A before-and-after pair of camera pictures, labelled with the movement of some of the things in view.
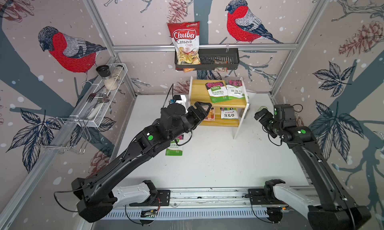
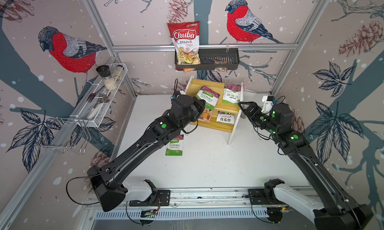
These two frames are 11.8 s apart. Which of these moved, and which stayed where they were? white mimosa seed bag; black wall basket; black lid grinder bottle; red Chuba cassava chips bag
Moved: white mimosa seed bag
Stayed: black wall basket; black lid grinder bottle; red Chuba cassava chips bag
